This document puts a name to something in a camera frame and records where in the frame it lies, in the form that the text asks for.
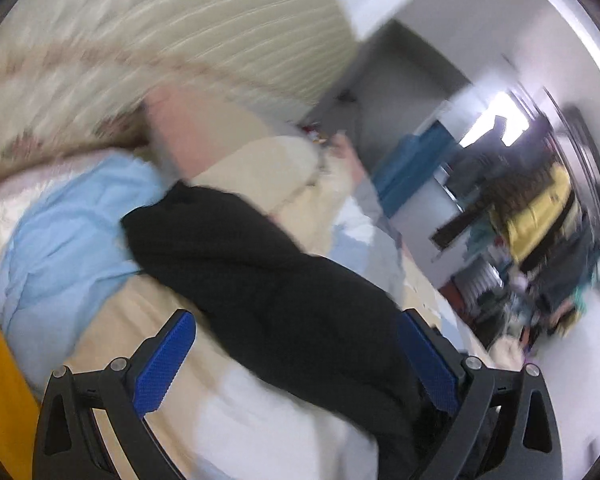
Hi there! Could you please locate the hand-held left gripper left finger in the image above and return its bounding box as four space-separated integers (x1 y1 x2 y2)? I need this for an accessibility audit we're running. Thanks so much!
32 309 197 480

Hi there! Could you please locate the cream ribbed curtain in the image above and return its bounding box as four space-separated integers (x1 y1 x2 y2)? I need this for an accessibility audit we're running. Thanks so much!
0 0 363 146

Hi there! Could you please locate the pink pillow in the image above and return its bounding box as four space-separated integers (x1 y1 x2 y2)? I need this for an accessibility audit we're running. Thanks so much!
145 84 276 181

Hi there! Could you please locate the yellow jacket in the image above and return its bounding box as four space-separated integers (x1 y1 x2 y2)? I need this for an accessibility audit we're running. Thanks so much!
502 162 578 263

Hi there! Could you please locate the yellow cloth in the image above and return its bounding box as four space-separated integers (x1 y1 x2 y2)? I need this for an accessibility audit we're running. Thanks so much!
0 265 42 480

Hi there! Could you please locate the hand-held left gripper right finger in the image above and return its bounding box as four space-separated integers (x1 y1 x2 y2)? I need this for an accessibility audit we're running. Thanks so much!
396 309 564 480

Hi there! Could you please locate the blue fabric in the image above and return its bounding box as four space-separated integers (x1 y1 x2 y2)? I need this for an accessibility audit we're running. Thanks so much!
371 121 461 218

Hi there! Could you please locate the dark clothes rack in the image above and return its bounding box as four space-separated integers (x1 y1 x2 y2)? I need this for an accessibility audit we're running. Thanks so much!
430 85 600 356

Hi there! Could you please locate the black garment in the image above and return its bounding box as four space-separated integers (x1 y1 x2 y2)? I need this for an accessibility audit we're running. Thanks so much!
121 181 461 480

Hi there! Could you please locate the light blue cloth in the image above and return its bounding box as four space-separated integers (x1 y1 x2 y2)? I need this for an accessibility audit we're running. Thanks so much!
0 154 168 361

